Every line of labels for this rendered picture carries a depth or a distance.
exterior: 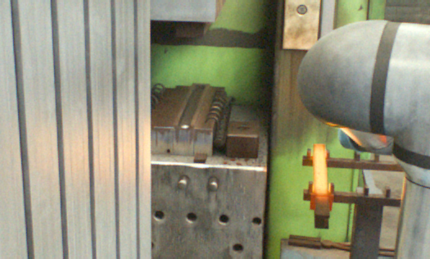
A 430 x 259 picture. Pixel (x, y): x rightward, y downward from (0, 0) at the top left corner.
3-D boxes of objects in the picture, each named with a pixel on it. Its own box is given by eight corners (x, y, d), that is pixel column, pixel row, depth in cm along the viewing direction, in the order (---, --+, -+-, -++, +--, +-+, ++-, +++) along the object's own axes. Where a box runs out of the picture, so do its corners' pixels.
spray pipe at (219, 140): (224, 148, 186) (224, 138, 185) (213, 147, 186) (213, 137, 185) (232, 110, 218) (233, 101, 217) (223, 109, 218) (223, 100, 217)
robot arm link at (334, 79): (254, 107, 71) (341, 163, 116) (364, 123, 67) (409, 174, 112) (276, -4, 72) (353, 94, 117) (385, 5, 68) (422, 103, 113)
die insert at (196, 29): (203, 38, 187) (204, 15, 185) (175, 37, 187) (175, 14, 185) (214, 18, 215) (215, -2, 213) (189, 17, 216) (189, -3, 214)
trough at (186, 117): (193, 130, 185) (193, 124, 184) (174, 129, 185) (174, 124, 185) (209, 88, 224) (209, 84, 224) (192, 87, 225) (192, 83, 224)
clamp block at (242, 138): (257, 159, 186) (259, 135, 183) (225, 157, 186) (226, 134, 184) (259, 143, 197) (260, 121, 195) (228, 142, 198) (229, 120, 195)
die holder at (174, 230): (259, 320, 194) (266, 168, 180) (122, 310, 197) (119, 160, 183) (264, 228, 247) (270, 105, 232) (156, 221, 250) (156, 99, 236)
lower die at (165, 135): (211, 156, 187) (212, 126, 184) (137, 152, 188) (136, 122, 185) (224, 110, 226) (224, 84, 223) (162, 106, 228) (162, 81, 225)
